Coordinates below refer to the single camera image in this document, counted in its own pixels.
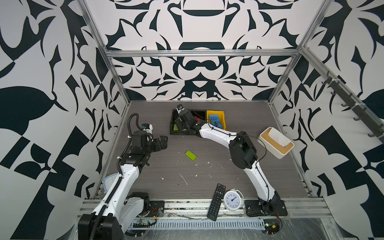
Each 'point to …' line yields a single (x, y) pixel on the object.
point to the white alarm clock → (233, 200)
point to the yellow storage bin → (221, 115)
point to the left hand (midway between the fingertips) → (159, 136)
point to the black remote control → (216, 201)
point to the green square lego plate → (190, 155)
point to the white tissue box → (275, 143)
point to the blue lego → (215, 120)
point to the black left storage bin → (174, 116)
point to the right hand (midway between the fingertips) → (180, 117)
